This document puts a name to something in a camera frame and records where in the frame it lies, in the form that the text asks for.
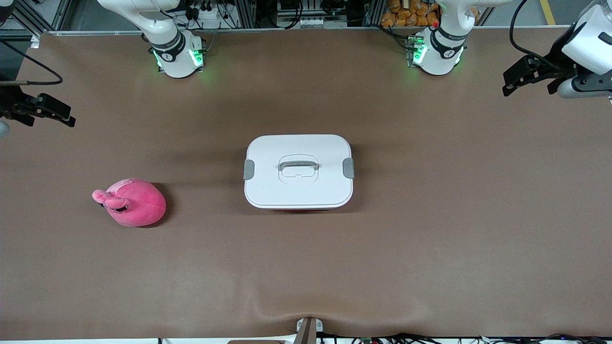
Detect pink plush toy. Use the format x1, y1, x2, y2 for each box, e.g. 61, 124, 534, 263
92, 178, 166, 227

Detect white box lid grey clips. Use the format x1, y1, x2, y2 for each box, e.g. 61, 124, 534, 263
244, 134, 355, 209

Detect orange lumpy items bag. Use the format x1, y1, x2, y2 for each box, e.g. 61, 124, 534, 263
381, 0, 441, 27

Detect white power strip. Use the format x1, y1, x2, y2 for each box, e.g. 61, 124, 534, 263
189, 4, 225, 22

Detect brown table cover mat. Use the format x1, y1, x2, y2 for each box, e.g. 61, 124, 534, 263
0, 28, 612, 341

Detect black electronics rack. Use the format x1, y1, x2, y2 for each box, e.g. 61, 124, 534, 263
253, 0, 383, 28

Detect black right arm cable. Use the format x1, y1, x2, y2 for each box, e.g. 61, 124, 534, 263
0, 40, 64, 86

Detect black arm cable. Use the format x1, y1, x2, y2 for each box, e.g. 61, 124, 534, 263
0, 40, 64, 86
509, 0, 557, 67

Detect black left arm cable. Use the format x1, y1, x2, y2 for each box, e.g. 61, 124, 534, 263
509, 0, 557, 67

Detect aluminium frame strut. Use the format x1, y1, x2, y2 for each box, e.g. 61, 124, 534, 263
10, 0, 72, 33

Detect silver table edge rail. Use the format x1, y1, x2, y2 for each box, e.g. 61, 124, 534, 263
48, 26, 572, 36

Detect metal bracket with brown post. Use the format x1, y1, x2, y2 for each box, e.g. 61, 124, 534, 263
295, 317, 324, 344

